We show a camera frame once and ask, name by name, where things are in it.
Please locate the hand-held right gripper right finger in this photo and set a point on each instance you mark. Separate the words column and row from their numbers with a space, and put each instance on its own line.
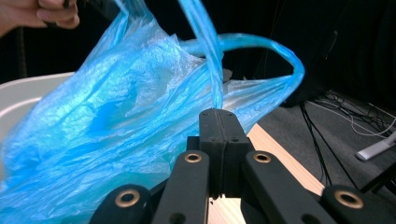
column 233, row 137

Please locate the blue plastic bag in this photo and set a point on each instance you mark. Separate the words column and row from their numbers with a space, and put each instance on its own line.
column 109, row 109

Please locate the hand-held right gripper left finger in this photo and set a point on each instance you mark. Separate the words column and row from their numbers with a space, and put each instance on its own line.
column 213, row 130

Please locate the white power strip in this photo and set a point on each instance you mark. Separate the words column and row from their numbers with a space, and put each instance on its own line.
column 376, row 147

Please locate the black curtain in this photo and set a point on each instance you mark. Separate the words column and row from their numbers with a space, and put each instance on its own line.
column 358, row 46

